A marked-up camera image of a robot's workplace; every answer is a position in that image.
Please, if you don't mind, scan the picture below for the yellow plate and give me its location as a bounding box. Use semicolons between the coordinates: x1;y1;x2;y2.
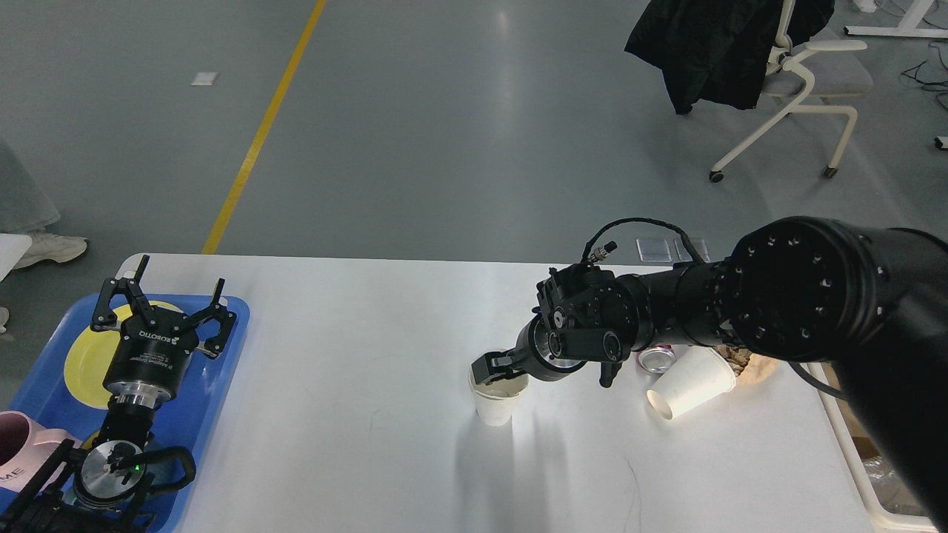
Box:
62;329;184;409

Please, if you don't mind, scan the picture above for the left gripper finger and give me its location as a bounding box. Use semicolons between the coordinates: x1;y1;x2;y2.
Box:
90;255;157;332
185;279;238;362

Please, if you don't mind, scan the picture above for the person in light clothes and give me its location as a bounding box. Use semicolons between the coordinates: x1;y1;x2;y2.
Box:
1;141;88;270

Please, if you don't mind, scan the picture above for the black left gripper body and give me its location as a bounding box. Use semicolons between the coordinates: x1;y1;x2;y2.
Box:
102;309;199;409

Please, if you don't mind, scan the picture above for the white desk leg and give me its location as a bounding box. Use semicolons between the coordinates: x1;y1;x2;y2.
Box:
843;1;947;40

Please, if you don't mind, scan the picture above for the left floor outlet plate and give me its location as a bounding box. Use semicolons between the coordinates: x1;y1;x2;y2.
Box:
636;238;672;264

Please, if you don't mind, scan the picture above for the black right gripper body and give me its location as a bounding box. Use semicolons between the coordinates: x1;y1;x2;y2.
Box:
515;317;586;382

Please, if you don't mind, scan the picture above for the black jacket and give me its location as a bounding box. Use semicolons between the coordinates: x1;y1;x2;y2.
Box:
625;1;834;115

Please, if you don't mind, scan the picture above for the crumpled brown paper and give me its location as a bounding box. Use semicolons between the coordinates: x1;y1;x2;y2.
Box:
713;345;780;386

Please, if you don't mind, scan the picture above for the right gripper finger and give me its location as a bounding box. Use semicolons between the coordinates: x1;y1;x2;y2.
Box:
471;351;526;385

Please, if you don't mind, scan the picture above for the blue plastic tray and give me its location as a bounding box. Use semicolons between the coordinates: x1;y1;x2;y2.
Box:
0;293;250;533

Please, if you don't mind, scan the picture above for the silver foil bag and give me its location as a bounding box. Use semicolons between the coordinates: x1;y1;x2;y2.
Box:
863;456;927;517

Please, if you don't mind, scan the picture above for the white office chair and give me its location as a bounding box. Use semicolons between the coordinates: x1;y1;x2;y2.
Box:
708;1;872;184

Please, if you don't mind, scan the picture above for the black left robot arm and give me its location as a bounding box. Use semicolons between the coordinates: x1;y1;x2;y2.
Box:
2;256;250;532

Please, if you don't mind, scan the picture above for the white paper cup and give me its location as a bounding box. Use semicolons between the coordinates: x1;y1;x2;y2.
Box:
468;365;529;427

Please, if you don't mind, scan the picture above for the white tissue block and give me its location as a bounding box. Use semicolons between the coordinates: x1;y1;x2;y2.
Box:
646;346;737;420

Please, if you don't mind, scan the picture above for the floor outlet plate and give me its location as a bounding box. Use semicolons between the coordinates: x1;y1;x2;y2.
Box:
636;238;672;264
672;237;711;263

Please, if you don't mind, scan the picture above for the black floor cable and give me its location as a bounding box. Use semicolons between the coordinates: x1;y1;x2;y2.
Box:
899;41;948;112

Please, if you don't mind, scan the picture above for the brown paper bag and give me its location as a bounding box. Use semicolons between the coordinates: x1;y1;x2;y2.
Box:
821;362;881;461

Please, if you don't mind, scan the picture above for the pink mug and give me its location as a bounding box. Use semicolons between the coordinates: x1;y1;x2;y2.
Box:
1;411;75;493

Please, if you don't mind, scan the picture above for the crushed red can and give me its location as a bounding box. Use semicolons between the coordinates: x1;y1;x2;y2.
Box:
637;344;677;375

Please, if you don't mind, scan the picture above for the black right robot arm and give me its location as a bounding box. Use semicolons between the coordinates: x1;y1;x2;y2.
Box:
471;216;947;532

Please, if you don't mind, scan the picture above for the right floor outlet plate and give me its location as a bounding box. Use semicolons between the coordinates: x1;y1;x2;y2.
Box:
672;237;711;263

